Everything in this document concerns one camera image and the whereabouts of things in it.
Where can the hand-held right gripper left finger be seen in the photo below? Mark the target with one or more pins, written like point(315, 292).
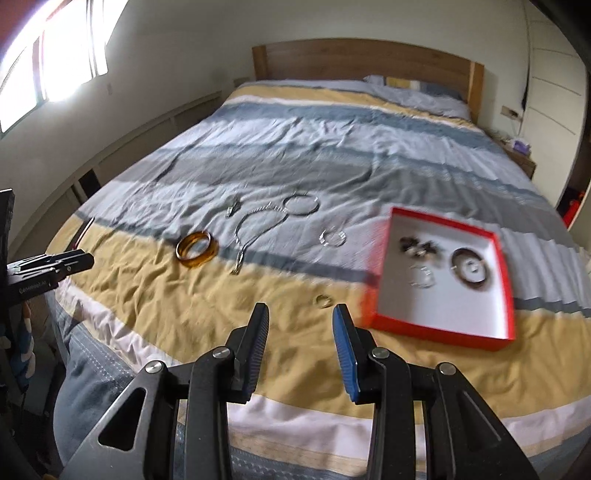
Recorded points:
point(256, 350)

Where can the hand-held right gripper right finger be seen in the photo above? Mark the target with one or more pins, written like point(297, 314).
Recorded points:
point(346, 355)

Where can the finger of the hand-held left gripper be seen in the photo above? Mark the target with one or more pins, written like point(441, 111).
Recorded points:
point(69, 263)

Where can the red jewelry box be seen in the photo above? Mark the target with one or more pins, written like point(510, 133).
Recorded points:
point(415, 314)

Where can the amber bangle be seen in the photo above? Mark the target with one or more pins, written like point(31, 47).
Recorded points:
point(184, 251)

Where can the thin silver hoop bangle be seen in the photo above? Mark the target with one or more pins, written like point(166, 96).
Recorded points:
point(285, 208)

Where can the silver hair clip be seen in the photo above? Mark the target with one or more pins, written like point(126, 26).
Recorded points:
point(232, 207)

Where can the person's left hand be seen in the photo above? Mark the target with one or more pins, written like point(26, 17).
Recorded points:
point(24, 350)

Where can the dark brown bangle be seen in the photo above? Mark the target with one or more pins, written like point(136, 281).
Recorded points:
point(457, 272)

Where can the striped duvet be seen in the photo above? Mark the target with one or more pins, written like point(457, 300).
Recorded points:
point(258, 152)

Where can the window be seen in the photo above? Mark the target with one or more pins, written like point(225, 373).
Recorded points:
point(64, 55)

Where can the wooden nightstand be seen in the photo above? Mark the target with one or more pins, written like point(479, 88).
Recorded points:
point(519, 159)

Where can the striped pillow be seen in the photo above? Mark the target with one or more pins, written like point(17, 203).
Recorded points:
point(415, 94)

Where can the red object in wardrobe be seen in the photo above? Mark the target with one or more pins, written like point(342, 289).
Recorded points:
point(572, 207)

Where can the purple box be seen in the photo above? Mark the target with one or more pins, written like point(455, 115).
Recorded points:
point(522, 146)

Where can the wooden headboard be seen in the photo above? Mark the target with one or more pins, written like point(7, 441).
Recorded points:
point(360, 60)

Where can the white wardrobe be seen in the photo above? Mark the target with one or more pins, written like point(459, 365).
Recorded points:
point(561, 92)

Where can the low white wall cabinet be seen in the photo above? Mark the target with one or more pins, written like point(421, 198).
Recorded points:
point(138, 134)

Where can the wall socket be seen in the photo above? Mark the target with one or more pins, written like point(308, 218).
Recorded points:
point(510, 111)

